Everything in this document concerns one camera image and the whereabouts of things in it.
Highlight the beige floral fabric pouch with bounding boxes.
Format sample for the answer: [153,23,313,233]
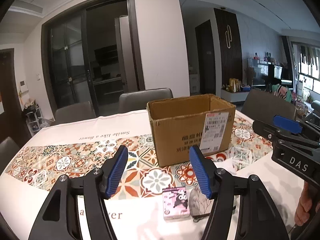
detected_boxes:
[189,186,214,223]

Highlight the pink cartoon tissue pack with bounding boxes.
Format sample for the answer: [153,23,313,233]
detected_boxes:
[162,187,190,220]

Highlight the person right hand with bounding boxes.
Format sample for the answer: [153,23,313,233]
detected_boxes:
[294,181,312,226]

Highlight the grey chair right side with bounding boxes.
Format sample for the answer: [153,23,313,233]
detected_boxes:
[241,89,296,125]

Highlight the colourful clothes on chair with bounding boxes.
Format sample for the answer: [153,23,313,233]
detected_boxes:
[272,84,292,103]

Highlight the white low side cabinet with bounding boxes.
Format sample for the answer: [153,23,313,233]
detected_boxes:
[221,89,249,103]

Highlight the brown cardboard box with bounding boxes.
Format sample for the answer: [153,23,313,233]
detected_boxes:
[147,94,235,167]

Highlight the patterned tile table runner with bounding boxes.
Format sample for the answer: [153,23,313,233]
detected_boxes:
[4,115,273,201]

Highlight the grey chair far left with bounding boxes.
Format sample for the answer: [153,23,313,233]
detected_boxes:
[55,101,96,125]

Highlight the grey chair behind box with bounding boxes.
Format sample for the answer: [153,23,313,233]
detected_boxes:
[119,88,173,113]

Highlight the dark glass sliding door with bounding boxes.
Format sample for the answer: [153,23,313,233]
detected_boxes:
[41,0,145,116]

